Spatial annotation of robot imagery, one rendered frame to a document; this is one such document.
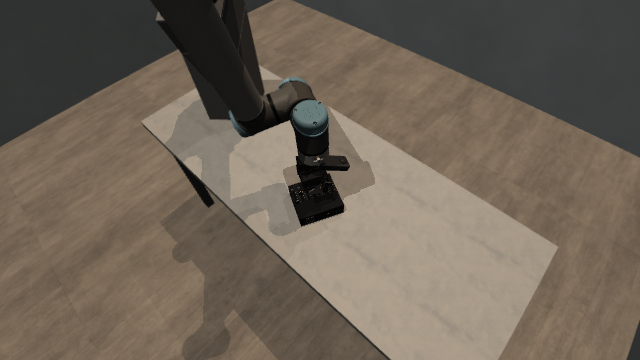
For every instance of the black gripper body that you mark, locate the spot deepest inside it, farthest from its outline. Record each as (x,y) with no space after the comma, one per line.
(312,177)

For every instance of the black lighting desk panel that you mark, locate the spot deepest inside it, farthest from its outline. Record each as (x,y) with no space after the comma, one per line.
(312,208)

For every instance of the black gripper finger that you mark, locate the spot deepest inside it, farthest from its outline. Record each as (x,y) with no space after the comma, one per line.
(320,188)

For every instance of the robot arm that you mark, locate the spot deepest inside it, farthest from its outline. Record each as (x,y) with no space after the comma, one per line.
(199,27)

